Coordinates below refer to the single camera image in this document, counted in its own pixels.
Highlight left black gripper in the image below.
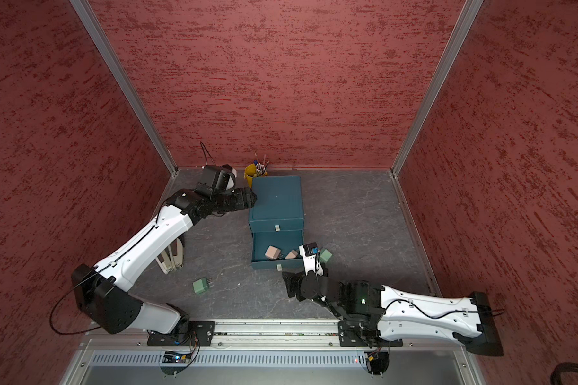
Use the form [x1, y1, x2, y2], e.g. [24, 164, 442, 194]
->
[212, 187, 257, 212]

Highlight pink plug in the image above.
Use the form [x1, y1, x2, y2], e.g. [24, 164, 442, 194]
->
[264, 245, 281, 260]
[284, 250, 300, 260]

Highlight green plug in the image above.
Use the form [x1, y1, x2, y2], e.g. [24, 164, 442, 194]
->
[192, 277, 211, 295]
[319, 249, 332, 264]

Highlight teal three-drawer cabinet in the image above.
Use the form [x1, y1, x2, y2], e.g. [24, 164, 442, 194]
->
[249, 176, 305, 271]

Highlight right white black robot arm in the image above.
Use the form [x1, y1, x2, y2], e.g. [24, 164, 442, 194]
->
[282, 271, 504, 357]

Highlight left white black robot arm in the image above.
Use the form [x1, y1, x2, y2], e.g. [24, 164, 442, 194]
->
[72, 187, 257, 335]

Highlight yellow pen bucket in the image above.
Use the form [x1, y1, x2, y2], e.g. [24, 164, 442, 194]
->
[244, 164, 257, 188]

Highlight pens in bucket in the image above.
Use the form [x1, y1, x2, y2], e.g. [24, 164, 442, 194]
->
[253, 155, 270, 177]

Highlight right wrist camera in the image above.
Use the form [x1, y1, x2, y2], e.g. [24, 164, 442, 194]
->
[299, 242, 324, 276]

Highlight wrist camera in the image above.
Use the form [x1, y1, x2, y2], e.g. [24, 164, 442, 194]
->
[195, 165, 237, 197]
[299, 242, 324, 276]

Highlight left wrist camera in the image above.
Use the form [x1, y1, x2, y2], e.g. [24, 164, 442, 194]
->
[195, 165, 237, 197]

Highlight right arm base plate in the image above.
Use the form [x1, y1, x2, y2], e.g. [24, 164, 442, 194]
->
[337, 321, 403, 349]

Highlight aluminium front rail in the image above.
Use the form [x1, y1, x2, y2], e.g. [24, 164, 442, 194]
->
[76, 317, 473, 351]

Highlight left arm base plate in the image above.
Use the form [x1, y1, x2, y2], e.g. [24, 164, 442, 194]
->
[147, 321, 216, 348]

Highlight left aluminium corner post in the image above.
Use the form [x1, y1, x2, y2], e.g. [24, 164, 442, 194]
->
[70, 0, 178, 177]

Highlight aluminium corner post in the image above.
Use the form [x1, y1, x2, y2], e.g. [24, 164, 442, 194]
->
[391, 0, 483, 178]
[70, 0, 178, 177]

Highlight black cable corner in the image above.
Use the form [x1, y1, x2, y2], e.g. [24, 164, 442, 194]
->
[550, 362, 578, 385]

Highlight right aluminium corner post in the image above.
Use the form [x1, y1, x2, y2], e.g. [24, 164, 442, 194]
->
[391, 0, 483, 178]

